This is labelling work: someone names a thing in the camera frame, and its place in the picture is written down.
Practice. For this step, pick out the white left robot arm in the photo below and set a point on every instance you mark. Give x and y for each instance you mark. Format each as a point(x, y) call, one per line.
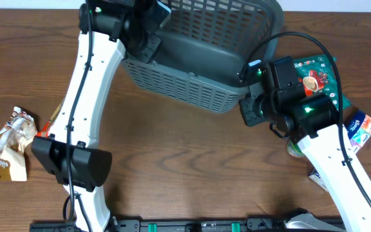
point(69, 149)

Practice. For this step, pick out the grey plastic basket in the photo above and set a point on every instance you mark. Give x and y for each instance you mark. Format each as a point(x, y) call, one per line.
point(203, 48)

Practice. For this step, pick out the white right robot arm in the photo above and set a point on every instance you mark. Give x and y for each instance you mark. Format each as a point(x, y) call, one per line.
point(301, 110)

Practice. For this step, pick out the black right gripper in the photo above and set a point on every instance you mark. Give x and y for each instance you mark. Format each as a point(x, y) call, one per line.
point(250, 108)

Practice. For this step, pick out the green lid jar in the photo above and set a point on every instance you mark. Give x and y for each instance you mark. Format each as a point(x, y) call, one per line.
point(294, 150)

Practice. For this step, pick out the beige brown snack bag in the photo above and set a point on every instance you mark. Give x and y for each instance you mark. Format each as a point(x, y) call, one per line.
point(17, 133)

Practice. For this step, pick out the green coffee bag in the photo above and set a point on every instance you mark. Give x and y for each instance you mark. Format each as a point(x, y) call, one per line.
point(317, 76)

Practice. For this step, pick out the orange spaghetti packet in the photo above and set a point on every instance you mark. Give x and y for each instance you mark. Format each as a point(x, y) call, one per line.
point(51, 120)

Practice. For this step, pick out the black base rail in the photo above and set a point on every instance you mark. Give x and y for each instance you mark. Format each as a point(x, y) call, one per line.
point(249, 224)

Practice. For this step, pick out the colourful tissue pack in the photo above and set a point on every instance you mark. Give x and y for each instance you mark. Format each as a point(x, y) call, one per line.
point(358, 130)

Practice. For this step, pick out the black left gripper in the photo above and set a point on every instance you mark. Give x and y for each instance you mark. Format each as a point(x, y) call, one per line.
point(153, 42)

